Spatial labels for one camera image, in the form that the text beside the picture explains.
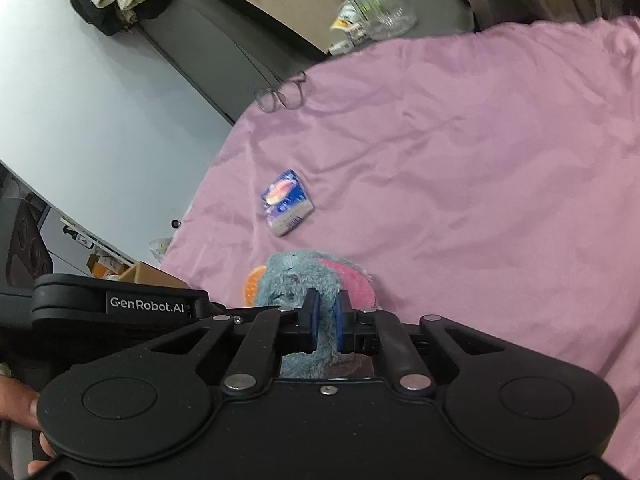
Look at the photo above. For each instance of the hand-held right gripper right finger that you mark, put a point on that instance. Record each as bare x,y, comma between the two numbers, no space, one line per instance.
342,324

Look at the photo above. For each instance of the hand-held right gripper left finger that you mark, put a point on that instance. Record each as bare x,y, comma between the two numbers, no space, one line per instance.
311,322

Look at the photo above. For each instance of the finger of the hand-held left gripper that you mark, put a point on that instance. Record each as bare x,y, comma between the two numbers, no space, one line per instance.
245,311

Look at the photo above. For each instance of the brown cardboard box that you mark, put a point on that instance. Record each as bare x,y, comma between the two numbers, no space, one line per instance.
150,275

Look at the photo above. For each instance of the grey-blue plush toy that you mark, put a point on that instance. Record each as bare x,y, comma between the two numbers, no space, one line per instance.
290,280

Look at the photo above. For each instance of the person's left hand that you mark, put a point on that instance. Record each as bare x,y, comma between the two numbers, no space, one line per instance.
17,402

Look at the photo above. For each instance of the grey plastic bag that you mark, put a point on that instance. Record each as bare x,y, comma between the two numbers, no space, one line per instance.
160,251

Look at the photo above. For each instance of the black speaker box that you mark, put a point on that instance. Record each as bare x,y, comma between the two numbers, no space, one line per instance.
27,245

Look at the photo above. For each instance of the small blue printed box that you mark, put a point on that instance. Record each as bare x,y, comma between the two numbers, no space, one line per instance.
285,201

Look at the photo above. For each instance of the pink bed sheet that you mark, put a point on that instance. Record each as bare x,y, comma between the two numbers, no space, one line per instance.
475,160

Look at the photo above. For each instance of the dark-framed eyeglasses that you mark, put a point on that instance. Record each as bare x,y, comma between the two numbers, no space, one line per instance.
278,91

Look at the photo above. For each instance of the white yellow-lid jar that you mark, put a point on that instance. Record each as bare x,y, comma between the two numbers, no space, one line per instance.
345,17

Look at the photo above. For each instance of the clear plastic water jug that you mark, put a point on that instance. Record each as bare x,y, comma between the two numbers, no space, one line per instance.
380,5

